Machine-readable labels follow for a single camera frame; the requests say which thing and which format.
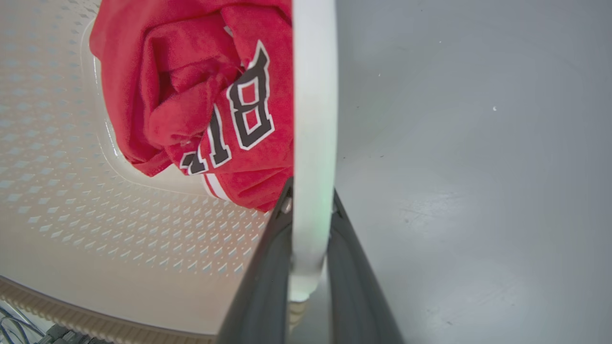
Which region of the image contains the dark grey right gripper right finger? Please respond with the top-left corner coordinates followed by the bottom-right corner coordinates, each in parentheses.
top-left (327, 189), bottom-right (405, 344)

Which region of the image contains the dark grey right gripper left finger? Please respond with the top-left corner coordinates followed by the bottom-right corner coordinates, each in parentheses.
top-left (217, 178), bottom-right (293, 344)

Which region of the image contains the white perforated plastic laundry basket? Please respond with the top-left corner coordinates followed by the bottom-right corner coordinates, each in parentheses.
top-left (0, 0), bottom-right (339, 344)

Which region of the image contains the red garment with black letters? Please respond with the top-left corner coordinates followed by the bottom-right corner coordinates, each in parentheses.
top-left (89, 0), bottom-right (294, 213)

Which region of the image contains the grey metal robot part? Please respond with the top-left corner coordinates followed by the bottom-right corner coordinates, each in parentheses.
top-left (33, 324), bottom-right (113, 344)

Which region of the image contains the thin black cable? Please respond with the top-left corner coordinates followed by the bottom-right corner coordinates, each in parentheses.
top-left (0, 306), bottom-right (46, 344)

